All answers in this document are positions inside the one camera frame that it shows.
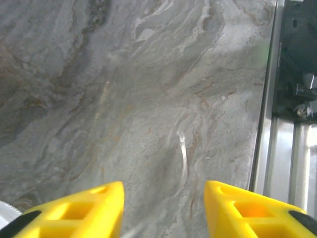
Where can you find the aluminium enclosure frame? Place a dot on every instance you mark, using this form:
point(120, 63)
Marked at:
point(284, 161)

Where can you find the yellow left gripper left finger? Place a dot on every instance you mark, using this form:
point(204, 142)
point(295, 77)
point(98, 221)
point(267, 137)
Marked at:
point(94, 218)

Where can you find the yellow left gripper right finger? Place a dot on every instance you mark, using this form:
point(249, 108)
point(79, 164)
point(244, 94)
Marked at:
point(237, 218)

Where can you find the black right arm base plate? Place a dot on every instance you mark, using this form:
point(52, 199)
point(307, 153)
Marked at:
point(292, 62)

